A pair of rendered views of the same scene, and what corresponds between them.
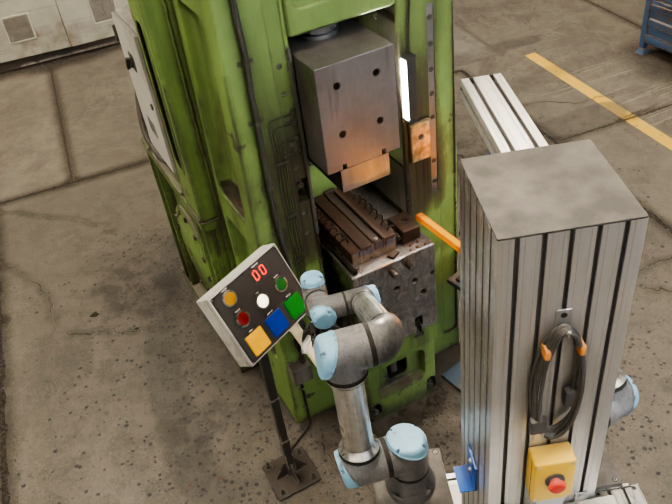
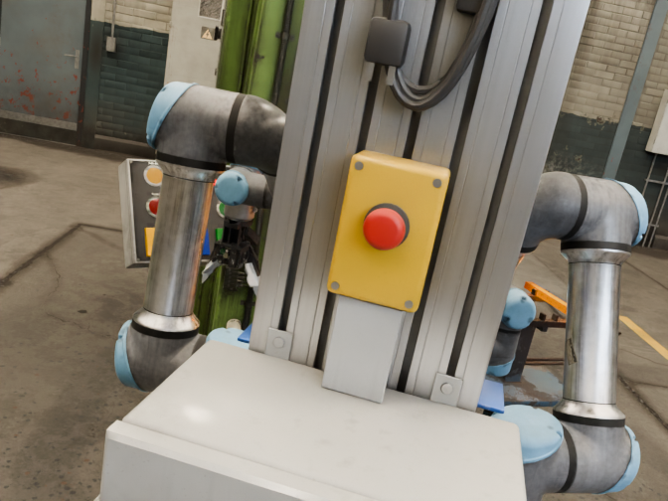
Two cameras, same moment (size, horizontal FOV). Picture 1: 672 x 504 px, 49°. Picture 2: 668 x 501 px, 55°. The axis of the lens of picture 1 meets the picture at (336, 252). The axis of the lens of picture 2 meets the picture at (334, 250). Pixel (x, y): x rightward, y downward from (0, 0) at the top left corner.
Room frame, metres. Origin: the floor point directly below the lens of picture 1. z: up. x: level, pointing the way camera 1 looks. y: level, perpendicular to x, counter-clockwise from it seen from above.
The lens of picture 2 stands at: (0.29, -0.45, 1.54)
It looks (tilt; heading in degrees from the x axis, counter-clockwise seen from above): 16 degrees down; 11
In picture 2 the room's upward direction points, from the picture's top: 11 degrees clockwise
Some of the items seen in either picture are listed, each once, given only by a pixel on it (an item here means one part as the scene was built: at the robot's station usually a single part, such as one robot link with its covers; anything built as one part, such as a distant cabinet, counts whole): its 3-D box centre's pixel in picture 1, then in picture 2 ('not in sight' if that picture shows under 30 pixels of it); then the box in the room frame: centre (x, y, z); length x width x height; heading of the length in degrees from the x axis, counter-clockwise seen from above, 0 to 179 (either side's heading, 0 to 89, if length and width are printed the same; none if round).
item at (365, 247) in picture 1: (347, 223); not in sight; (2.43, -0.07, 0.96); 0.42 x 0.20 x 0.09; 23
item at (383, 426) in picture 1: (394, 411); not in sight; (2.19, -0.17, 0.01); 0.58 x 0.39 x 0.01; 113
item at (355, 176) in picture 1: (338, 148); not in sight; (2.43, -0.07, 1.32); 0.42 x 0.20 x 0.10; 23
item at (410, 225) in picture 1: (404, 227); not in sight; (2.36, -0.29, 0.95); 0.12 x 0.08 x 0.06; 23
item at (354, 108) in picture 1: (341, 86); not in sight; (2.44, -0.10, 1.56); 0.42 x 0.39 x 0.40; 23
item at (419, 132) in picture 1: (419, 140); not in sight; (2.48, -0.39, 1.27); 0.09 x 0.02 x 0.17; 113
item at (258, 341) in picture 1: (257, 341); (159, 242); (1.78, 0.31, 1.01); 0.07 x 0.05 x 0.07; 138
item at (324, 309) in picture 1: (326, 308); (242, 187); (1.65, 0.05, 1.23); 0.11 x 0.11 x 0.08; 9
